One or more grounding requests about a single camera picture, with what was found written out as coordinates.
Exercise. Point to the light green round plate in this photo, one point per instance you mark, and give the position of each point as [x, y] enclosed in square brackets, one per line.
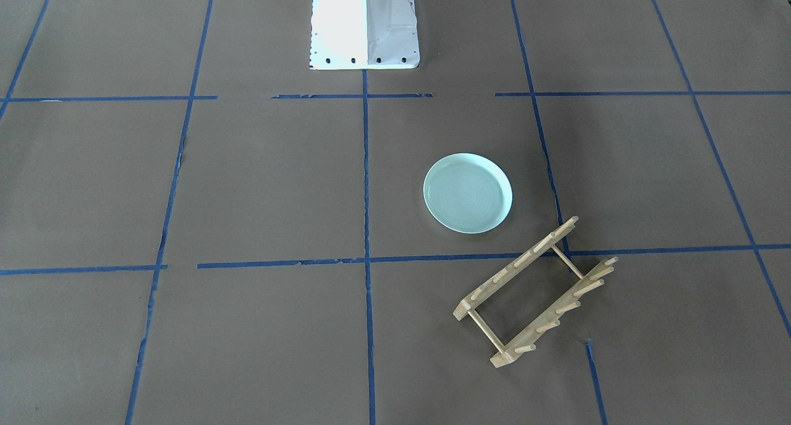
[467, 193]

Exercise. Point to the wooden dish rack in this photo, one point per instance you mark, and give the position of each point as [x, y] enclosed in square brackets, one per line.
[528, 297]

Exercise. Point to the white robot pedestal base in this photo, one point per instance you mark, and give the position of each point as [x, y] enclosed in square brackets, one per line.
[364, 35]

